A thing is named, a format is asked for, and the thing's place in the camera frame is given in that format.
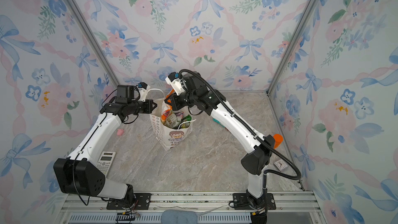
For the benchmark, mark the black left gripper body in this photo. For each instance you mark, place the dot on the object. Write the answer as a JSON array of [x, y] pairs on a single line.
[[141, 107]]

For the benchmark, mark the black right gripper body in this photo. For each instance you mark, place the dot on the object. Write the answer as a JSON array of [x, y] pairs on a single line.
[[187, 98]]

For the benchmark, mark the orange Fox's candy packet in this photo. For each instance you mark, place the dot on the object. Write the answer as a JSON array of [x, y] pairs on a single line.
[[166, 109]]

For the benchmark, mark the purple Fox's candy packet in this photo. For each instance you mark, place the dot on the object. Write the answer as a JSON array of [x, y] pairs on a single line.
[[174, 120]]

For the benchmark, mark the green Fox's spring tea packet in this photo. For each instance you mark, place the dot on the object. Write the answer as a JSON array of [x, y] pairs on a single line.
[[185, 122]]

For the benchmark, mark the white printed paper bag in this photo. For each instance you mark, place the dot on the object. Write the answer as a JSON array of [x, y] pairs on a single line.
[[169, 138]]

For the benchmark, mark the teal snack packet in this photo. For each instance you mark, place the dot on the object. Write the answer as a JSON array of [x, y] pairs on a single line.
[[218, 122]]

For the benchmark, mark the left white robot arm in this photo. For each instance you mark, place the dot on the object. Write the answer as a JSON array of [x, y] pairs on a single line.
[[78, 175]]

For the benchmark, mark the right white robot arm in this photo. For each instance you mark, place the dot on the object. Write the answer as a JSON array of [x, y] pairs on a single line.
[[253, 142]]

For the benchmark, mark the white calculator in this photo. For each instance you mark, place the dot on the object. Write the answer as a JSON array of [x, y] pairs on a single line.
[[105, 161]]

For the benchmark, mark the orange bottle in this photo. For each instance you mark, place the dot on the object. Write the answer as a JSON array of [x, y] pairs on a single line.
[[278, 140]]

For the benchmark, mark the blue grey cloth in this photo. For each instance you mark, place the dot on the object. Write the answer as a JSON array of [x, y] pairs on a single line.
[[179, 217]]

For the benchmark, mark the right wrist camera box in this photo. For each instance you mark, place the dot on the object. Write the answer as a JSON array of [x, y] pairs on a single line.
[[176, 83]]

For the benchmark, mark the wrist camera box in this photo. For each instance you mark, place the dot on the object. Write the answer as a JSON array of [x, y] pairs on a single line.
[[176, 83], [128, 93]]

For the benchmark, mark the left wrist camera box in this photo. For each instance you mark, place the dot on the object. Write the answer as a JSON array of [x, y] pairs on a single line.
[[128, 93]]

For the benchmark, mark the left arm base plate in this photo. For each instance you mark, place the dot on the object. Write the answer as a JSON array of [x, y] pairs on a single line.
[[138, 201]]

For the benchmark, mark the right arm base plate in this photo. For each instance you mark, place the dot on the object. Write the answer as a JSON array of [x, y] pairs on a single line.
[[245, 201]]

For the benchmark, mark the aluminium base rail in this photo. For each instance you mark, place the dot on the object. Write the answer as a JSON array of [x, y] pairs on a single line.
[[284, 207]]

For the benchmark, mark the aluminium frame corner post left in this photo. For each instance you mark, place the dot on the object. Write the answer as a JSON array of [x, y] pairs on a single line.
[[90, 37]]

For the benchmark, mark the aluminium frame corner post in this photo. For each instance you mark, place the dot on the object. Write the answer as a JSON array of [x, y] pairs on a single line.
[[90, 37], [296, 35]]

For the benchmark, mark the aluminium frame corner post right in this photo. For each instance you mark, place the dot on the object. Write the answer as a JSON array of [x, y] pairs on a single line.
[[296, 35]]

